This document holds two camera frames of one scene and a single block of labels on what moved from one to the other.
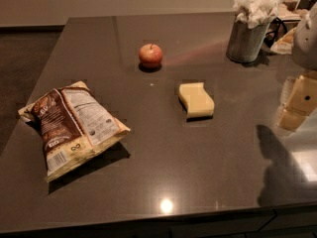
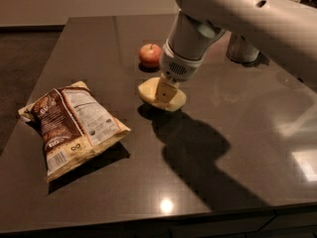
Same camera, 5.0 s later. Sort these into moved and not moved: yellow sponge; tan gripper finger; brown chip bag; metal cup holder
Moved: yellow sponge; tan gripper finger
Not moved: metal cup holder; brown chip bag
